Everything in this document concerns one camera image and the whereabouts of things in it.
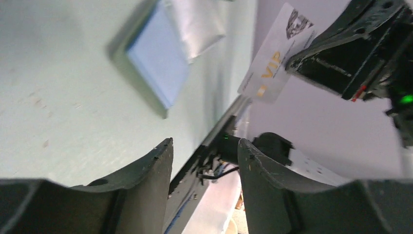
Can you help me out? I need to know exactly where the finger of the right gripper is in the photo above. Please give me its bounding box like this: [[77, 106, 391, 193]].
[[309, 0, 407, 53], [286, 19, 404, 99]]

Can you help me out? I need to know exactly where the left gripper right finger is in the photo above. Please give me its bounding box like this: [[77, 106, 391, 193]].
[[238, 139, 413, 234]]

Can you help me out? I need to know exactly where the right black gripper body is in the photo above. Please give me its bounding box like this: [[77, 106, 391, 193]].
[[342, 0, 413, 147]]

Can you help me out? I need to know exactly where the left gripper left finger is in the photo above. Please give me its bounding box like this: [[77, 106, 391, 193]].
[[0, 138, 173, 234]]

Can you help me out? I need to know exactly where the white VIP card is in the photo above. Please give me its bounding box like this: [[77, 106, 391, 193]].
[[238, 3, 318, 103]]

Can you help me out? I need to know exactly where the blue card wallet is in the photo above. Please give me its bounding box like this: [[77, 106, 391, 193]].
[[107, 0, 226, 119]]

